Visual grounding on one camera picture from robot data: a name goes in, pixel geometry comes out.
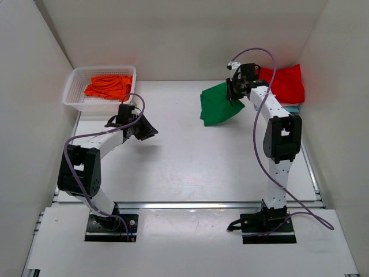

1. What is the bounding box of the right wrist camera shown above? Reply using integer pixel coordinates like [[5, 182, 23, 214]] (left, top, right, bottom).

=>
[[227, 61, 241, 70]]

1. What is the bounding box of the red folded t shirt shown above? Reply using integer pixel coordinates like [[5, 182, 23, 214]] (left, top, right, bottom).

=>
[[271, 64, 305, 105]]

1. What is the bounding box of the orange t shirt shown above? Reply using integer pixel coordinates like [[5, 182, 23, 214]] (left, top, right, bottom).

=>
[[84, 74, 133, 102]]

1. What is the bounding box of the green t shirt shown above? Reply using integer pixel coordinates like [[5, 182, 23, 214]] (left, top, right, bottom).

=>
[[200, 83, 245, 126]]

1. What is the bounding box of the light blue folded t shirt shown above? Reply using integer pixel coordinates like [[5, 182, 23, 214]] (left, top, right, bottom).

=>
[[284, 106, 299, 114]]

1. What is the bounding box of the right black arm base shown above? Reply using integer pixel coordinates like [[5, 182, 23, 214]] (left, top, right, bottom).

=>
[[227, 206, 297, 245]]

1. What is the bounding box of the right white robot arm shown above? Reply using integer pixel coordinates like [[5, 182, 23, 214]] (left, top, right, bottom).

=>
[[226, 62, 302, 232]]

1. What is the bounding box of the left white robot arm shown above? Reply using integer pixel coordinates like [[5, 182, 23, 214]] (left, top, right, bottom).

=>
[[57, 104, 159, 232]]

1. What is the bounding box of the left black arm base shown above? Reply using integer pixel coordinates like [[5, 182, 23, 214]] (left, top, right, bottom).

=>
[[84, 211, 139, 243]]

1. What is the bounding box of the white plastic basket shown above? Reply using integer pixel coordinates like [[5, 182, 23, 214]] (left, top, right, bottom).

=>
[[62, 65, 137, 113]]

